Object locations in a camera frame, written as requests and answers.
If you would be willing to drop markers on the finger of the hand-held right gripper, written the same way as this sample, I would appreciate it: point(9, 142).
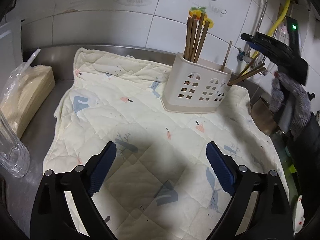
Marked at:
point(270, 40)
point(260, 48)

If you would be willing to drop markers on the person's right hand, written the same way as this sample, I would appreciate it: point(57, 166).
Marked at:
point(303, 110)

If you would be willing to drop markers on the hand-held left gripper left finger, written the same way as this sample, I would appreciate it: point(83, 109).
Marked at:
point(102, 170)

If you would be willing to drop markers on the pale wooden chopstick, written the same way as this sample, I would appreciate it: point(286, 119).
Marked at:
point(226, 57)

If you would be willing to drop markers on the clear plastic bag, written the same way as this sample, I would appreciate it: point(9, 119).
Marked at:
point(15, 155)

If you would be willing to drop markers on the cream quilted printed mat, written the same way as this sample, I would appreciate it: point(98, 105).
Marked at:
point(125, 120)

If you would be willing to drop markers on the bunch of brown chopsticks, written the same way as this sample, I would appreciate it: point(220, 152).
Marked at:
point(193, 37)

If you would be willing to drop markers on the white ceramic figurine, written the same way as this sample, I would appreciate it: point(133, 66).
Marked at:
point(298, 217)

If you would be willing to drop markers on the plastic-wrapped beige packet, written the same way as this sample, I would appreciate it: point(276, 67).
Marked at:
point(27, 92)

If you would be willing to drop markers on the beige plastic utensil holder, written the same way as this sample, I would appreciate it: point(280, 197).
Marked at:
point(195, 97)

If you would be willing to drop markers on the person's right forearm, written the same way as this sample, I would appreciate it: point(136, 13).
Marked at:
point(307, 150)

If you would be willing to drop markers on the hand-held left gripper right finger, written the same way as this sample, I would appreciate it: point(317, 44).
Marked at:
point(220, 170)

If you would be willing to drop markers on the brown metal cup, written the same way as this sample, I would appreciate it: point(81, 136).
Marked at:
point(262, 117)

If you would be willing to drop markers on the plain metal valve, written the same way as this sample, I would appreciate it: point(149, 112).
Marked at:
point(263, 69)

